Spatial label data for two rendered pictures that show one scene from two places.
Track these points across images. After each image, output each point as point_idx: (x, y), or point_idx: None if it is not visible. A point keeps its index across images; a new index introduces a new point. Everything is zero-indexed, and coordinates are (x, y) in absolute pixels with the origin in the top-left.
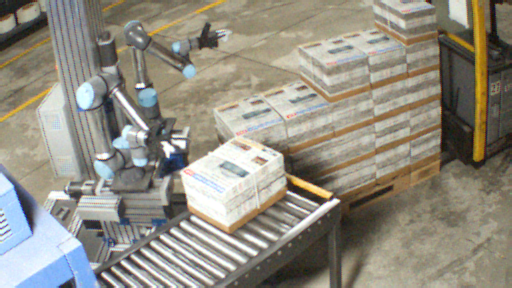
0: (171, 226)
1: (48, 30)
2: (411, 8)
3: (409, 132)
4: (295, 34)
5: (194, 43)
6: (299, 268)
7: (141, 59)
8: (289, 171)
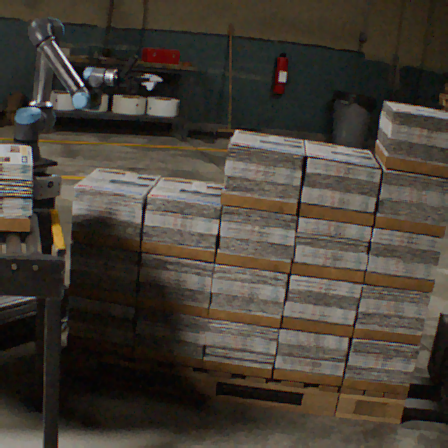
0: None
1: (143, 139)
2: (418, 112)
3: (352, 321)
4: None
5: (109, 75)
6: (81, 412)
7: (43, 69)
8: (133, 277)
